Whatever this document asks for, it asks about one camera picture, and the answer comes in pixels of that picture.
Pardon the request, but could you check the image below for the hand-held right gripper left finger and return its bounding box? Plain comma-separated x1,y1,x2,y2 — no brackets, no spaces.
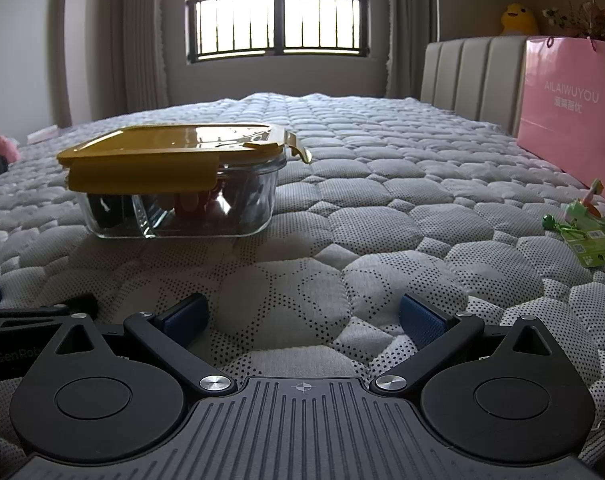
30,293,238,396

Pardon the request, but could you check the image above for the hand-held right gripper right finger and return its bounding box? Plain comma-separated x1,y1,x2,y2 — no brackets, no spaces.
369,293,577,396

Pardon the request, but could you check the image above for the clear glass food container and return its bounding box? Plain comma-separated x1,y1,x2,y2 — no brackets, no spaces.
67,152,288,240

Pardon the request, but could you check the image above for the yellow container lid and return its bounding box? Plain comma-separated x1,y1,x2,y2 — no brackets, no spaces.
57,122,313,194

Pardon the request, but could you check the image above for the quilted grey mattress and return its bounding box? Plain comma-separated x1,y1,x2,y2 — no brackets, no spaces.
0,92,605,467

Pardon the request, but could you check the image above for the green packaged toy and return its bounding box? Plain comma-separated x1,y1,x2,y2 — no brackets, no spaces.
554,177,605,266

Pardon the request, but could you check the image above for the beige padded headboard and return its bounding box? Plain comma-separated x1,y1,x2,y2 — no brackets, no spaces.
419,35,531,136

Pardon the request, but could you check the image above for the pink box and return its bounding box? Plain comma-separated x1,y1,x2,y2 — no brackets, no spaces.
515,35,605,209

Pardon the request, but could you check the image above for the beige curtain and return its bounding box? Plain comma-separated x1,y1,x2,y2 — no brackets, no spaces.
121,0,172,112
381,0,439,99

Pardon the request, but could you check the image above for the yellow duck plush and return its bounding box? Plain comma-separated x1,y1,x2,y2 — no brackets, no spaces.
499,2,539,37

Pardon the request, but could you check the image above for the barred window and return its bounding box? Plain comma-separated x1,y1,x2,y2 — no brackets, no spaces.
184,0,372,64

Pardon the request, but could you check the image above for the dried flower bouquet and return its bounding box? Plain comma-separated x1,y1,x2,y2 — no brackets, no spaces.
541,0,605,44

